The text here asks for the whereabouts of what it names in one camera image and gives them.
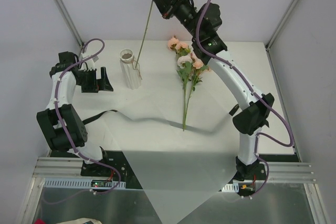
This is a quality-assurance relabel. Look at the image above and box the white cable duct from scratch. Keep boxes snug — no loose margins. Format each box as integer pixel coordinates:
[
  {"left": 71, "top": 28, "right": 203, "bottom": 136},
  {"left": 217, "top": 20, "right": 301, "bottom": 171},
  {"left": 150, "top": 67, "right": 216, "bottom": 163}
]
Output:
[
  {"left": 222, "top": 183, "right": 239, "bottom": 193},
  {"left": 44, "top": 178, "right": 126, "bottom": 190}
]

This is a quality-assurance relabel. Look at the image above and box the black ribbon gold lettering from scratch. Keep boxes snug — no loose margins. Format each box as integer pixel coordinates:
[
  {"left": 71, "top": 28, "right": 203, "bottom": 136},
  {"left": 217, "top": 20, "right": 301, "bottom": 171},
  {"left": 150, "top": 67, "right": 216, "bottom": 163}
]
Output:
[{"left": 83, "top": 104, "right": 240, "bottom": 135}]

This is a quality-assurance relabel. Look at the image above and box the pink flower bouquet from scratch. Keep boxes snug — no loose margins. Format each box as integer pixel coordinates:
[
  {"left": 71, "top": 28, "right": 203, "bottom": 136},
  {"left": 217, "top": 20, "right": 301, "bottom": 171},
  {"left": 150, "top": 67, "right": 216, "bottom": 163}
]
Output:
[{"left": 167, "top": 36, "right": 209, "bottom": 131}]

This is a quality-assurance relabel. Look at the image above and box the left white cable duct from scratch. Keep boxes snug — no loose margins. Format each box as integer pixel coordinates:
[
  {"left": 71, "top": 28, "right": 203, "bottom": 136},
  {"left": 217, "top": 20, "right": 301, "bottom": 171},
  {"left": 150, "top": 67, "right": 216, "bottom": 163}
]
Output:
[{"left": 44, "top": 178, "right": 126, "bottom": 190}]

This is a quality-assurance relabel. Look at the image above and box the right aluminium frame post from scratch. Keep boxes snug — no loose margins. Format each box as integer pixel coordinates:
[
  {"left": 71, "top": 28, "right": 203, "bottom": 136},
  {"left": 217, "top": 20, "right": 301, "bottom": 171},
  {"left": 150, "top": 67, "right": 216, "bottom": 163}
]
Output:
[{"left": 265, "top": 0, "right": 300, "bottom": 52}]

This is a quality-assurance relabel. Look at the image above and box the aluminium front rail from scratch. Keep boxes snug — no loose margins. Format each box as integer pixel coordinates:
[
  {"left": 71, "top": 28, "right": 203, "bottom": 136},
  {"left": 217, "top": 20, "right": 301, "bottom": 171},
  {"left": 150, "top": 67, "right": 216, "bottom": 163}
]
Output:
[{"left": 33, "top": 157, "right": 317, "bottom": 184}]

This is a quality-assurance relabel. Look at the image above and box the beige cloth bag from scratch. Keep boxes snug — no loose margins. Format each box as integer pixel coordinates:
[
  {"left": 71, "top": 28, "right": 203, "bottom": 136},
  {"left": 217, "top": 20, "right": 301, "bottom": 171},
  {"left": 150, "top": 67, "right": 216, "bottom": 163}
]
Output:
[{"left": 62, "top": 218, "right": 102, "bottom": 224}]

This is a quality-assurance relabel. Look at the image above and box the aluminium frame post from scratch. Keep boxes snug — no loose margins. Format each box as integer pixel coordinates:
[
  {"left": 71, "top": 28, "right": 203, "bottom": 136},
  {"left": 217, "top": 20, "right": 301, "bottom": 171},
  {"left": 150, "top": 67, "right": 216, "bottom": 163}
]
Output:
[
  {"left": 54, "top": 0, "right": 85, "bottom": 48},
  {"left": 265, "top": 0, "right": 300, "bottom": 52}
]

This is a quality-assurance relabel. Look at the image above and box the white wrapping paper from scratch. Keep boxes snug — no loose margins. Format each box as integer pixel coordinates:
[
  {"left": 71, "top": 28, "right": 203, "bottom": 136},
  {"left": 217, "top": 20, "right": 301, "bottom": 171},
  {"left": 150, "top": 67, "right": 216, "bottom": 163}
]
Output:
[{"left": 103, "top": 99, "right": 239, "bottom": 223}]

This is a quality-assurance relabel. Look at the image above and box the left aluminium frame post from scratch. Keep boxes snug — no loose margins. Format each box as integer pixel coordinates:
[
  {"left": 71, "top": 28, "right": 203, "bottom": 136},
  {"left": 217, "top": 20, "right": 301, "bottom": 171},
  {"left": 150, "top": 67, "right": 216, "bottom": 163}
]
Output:
[{"left": 54, "top": 0, "right": 85, "bottom": 48}]

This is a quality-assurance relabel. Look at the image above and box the red object at bottom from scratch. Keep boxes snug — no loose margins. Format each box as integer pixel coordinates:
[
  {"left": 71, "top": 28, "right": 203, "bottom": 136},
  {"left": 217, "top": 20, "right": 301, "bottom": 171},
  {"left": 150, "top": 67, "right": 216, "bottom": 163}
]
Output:
[{"left": 34, "top": 219, "right": 46, "bottom": 224}]

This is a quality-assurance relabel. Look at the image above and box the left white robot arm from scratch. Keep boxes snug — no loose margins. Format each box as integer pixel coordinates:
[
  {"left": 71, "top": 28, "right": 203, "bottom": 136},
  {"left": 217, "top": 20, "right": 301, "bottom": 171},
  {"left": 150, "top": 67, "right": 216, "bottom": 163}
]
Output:
[{"left": 36, "top": 51, "right": 113, "bottom": 176}]

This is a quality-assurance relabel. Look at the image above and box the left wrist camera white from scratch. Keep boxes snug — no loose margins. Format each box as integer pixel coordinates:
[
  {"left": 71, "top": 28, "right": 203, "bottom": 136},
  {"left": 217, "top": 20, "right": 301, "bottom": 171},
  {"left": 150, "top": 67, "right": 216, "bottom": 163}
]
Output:
[{"left": 78, "top": 48, "right": 99, "bottom": 71}]

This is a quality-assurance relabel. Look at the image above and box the white ribbed vase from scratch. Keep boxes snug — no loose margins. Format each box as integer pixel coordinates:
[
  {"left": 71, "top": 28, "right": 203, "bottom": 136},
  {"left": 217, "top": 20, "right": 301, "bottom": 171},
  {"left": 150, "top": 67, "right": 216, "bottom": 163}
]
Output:
[{"left": 120, "top": 49, "right": 142, "bottom": 90}]

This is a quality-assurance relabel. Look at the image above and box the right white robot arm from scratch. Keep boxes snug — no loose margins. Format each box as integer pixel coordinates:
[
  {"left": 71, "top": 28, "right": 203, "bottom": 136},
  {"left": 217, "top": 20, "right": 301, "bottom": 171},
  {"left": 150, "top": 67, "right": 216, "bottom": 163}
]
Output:
[{"left": 152, "top": 0, "right": 275, "bottom": 181}]

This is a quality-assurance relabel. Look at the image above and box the right white cable duct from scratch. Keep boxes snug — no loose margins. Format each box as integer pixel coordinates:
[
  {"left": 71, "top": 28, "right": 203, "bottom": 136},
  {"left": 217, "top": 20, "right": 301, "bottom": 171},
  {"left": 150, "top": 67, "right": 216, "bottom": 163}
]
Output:
[{"left": 222, "top": 183, "right": 239, "bottom": 193}]

